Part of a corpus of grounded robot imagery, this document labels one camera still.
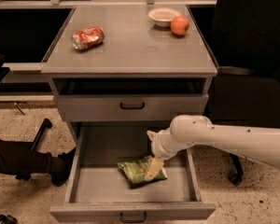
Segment green jalapeno chip bag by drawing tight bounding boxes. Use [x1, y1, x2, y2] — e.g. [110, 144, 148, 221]
[118, 156, 167, 185]

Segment black shoe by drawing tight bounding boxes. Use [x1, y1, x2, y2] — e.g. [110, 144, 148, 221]
[49, 148, 76, 187]

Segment person's leg dark trousers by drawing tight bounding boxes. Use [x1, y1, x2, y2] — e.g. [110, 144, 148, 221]
[0, 140, 53, 175]

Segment orange fruit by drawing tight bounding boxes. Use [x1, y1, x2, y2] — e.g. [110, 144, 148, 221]
[171, 16, 189, 35]

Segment black chair base left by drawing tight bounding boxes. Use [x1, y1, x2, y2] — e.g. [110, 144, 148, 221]
[15, 119, 52, 181]

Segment crushed orange soda can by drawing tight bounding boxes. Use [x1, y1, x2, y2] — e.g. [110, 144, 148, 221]
[71, 26, 105, 50]

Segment black office chair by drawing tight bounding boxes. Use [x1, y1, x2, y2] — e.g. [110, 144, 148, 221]
[204, 0, 280, 187]

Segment white paper bowl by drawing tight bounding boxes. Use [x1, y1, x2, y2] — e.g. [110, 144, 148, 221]
[148, 7, 180, 27]

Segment open grey middle drawer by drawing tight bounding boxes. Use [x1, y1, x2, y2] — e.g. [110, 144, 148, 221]
[50, 121, 216, 224]

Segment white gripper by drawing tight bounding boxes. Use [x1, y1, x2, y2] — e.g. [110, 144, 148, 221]
[144, 130, 189, 181]

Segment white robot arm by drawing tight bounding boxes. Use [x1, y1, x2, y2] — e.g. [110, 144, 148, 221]
[144, 115, 280, 181]

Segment grey drawer cabinet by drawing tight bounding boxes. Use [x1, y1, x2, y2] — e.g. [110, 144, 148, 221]
[40, 4, 218, 145]

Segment closed grey top drawer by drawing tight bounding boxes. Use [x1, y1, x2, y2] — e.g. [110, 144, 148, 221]
[54, 94, 208, 121]

